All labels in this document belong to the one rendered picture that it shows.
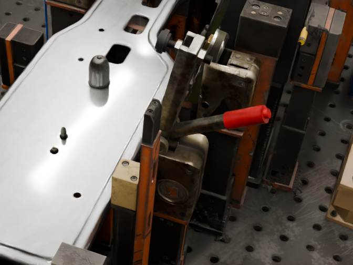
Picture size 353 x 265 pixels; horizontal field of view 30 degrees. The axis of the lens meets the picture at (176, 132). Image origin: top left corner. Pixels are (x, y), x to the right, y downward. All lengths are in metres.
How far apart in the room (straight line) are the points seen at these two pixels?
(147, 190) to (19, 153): 0.23
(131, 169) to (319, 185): 0.61
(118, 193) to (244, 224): 0.46
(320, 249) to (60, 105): 0.55
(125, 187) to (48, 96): 0.25
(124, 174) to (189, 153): 0.10
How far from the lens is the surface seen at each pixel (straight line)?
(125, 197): 0.81
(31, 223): 0.83
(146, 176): 0.74
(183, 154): 0.84
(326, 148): 1.41
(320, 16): 1.08
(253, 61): 0.97
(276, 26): 0.97
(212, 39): 0.94
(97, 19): 1.14
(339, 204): 1.24
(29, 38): 1.11
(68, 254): 0.56
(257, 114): 0.77
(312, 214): 1.28
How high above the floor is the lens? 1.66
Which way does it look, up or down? 45 degrees down
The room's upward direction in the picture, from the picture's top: 7 degrees clockwise
